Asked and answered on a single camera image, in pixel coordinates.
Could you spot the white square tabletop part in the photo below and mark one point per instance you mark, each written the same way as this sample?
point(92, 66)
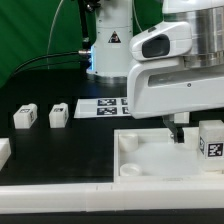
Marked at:
point(143, 155)

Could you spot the paper sheet with markers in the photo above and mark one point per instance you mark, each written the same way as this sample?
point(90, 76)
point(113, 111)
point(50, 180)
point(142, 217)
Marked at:
point(102, 107)

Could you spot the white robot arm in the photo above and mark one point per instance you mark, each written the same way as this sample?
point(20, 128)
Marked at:
point(110, 56)

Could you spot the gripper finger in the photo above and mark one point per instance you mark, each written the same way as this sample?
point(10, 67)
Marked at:
point(176, 132)

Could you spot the white front rail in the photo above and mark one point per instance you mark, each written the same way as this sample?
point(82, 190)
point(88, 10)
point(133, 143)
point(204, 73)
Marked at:
point(111, 197)

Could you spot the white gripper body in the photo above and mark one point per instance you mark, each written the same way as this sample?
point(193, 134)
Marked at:
point(178, 64)

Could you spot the white left rail block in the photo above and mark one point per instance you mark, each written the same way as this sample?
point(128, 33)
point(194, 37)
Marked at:
point(5, 151)

